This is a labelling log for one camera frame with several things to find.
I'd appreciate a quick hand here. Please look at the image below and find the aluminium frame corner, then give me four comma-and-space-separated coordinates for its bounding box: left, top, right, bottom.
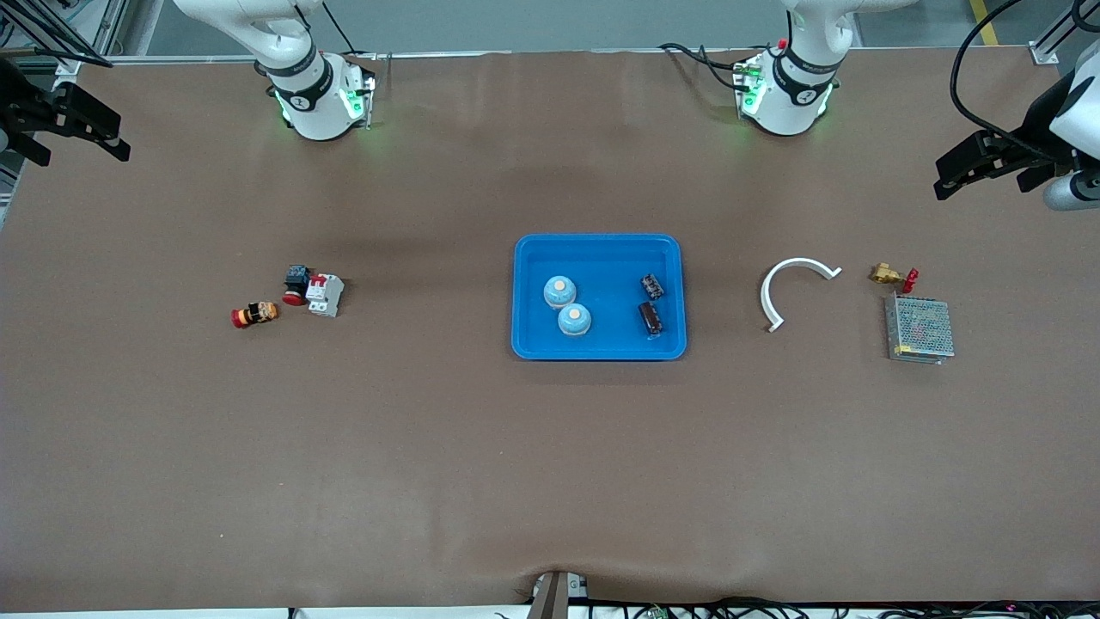
1030, 0, 1100, 66
0, 0, 117, 87

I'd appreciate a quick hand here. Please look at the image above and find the brown table mat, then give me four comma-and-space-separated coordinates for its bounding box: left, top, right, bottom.
0, 50, 1100, 613

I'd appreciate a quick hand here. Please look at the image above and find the metal mesh power supply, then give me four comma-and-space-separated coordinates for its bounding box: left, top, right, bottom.
885, 294, 956, 365

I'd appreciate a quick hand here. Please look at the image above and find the blue plastic tray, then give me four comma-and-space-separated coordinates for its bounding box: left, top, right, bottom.
512, 234, 688, 361

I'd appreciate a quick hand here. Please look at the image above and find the white circuit breaker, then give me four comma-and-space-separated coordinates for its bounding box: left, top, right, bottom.
305, 273, 345, 318

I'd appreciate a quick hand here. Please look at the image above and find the black arm base cable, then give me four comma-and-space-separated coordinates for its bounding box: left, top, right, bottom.
657, 41, 749, 91

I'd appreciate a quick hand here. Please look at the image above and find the white curved plastic clamp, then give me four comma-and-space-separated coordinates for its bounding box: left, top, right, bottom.
760, 257, 843, 333

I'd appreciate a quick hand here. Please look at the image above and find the brass valve red handle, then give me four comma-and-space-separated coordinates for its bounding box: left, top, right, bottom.
869, 263, 920, 293

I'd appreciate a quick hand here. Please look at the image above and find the grey metal table bracket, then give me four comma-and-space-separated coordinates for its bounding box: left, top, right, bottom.
526, 569, 590, 619

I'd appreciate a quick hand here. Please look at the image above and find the red orange push button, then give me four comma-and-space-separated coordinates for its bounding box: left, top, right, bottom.
230, 301, 280, 329

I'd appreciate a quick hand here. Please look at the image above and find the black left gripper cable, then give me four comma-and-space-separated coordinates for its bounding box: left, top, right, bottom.
948, 0, 1075, 164

